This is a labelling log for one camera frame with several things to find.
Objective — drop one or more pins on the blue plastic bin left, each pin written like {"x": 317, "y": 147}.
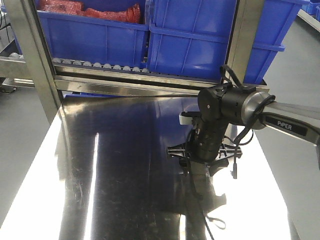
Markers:
{"x": 93, "y": 39}

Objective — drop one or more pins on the dark brake pad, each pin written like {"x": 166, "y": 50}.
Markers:
{"x": 198, "y": 173}

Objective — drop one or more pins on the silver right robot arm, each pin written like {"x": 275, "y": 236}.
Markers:
{"x": 227, "y": 113}

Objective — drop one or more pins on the blue plastic bin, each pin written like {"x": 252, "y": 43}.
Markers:
{"x": 93, "y": 39}
{"x": 190, "y": 37}

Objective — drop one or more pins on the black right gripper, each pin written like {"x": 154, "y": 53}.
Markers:
{"x": 204, "y": 145}

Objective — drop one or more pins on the stainless steel rack frame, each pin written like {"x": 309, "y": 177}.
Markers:
{"x": 37, "y": 69}

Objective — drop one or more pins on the blue plastic bin right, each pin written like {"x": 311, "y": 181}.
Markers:
{"x": 190, "y": 37}

